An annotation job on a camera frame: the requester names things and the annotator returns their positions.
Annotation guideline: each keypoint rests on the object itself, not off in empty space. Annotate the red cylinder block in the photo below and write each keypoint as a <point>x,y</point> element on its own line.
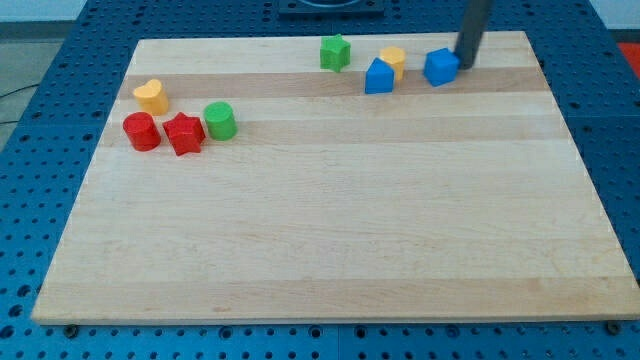
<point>141,131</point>

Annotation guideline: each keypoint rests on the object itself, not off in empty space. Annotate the blue triangle block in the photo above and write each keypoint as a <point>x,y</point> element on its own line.
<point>379,78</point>

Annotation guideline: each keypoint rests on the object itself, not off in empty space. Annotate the yellow heart block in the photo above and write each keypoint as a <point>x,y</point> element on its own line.
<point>152,97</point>

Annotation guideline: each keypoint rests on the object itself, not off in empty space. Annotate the yellow hexagon block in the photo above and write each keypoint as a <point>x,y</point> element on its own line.
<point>395,57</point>

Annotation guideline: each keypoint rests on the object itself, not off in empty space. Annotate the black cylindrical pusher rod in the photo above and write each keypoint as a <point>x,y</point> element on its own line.
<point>474,22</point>

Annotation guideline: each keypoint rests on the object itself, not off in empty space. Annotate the green cylinder block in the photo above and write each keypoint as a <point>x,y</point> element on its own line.
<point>220,121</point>

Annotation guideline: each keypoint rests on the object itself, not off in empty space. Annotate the wooden board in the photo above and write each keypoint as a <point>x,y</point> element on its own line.
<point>467,202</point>

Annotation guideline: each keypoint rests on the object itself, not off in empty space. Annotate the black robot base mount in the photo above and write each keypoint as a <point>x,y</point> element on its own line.
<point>299,8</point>

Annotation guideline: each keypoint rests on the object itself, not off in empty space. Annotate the blue cube block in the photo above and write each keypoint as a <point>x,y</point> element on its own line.
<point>441,67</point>

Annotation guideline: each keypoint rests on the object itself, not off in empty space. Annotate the red star block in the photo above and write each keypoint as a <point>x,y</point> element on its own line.
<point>185,133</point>

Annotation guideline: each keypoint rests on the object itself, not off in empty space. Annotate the green star block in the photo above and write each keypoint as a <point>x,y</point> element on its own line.
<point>334,53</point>

